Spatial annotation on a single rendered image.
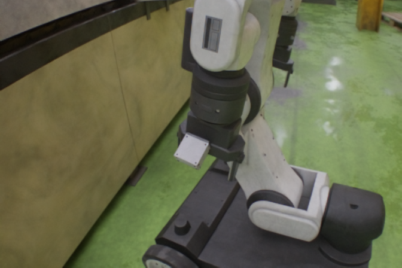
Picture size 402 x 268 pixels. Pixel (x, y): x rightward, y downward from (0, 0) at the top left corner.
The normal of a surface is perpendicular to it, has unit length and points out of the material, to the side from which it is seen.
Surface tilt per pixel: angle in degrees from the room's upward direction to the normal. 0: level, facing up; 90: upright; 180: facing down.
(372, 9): 90
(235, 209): 0
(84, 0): 80
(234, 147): 12
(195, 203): 0
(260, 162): 90
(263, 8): 115
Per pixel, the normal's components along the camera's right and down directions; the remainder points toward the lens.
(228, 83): 0.18, -0.15
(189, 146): -0.14, -0.46
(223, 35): -0.46, 0.48
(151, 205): -0.07, -0.86
